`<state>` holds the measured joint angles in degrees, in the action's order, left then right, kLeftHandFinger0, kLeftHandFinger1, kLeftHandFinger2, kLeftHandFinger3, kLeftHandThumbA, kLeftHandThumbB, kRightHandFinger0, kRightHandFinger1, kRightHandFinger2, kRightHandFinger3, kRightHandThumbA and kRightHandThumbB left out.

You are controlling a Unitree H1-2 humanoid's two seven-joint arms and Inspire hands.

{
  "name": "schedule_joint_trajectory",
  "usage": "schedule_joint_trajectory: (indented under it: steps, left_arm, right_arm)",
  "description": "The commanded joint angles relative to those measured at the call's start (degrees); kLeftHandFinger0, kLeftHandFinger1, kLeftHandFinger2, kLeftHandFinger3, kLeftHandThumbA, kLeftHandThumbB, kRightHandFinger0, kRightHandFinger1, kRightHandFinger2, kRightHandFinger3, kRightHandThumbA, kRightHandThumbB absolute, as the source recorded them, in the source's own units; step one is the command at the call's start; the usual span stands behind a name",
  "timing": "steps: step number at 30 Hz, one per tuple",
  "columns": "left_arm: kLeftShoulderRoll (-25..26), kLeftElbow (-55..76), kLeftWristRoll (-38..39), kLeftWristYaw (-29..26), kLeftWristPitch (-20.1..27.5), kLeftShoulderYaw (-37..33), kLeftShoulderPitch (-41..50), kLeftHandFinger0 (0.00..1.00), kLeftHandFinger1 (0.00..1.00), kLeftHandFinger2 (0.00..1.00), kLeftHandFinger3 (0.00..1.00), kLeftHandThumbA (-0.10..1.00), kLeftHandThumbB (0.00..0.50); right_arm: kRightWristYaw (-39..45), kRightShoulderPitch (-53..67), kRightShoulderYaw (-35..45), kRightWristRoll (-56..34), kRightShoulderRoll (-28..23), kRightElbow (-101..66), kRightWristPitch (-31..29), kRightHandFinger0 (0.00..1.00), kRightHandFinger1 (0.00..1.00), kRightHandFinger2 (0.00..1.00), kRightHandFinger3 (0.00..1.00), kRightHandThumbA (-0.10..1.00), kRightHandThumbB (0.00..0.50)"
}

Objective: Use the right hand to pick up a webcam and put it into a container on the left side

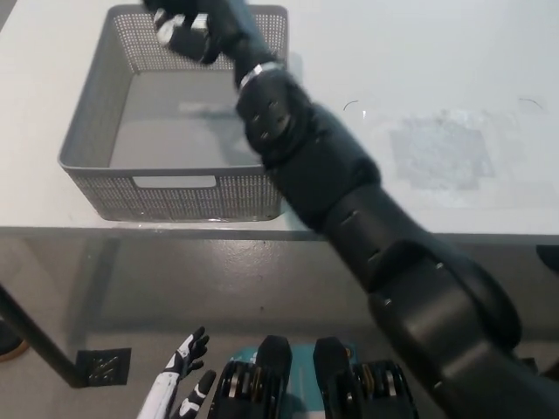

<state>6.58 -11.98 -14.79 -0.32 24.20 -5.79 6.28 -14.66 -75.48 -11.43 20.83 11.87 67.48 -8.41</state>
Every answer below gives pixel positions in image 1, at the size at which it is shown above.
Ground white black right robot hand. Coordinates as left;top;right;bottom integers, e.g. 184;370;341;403
140;0;281;90

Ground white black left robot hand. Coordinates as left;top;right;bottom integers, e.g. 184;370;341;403
136;326;217;419

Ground black floor foot plate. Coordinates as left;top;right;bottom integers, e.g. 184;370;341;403
75;347;133;388

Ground black robot legs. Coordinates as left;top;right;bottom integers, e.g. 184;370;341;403
209;334;418;419

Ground grey perforated plastic basket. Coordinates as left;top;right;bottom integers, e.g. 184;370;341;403
57;3;290;222

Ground black metal table leg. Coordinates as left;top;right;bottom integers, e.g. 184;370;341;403
0;282;87;389

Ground black shoe brown sole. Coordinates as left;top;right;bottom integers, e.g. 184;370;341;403
0;319;28;362

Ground clear plastic film sheet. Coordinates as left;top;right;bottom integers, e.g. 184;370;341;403
360;106;556;210

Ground black rounded object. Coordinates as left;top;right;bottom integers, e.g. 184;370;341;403
535;244;559;278

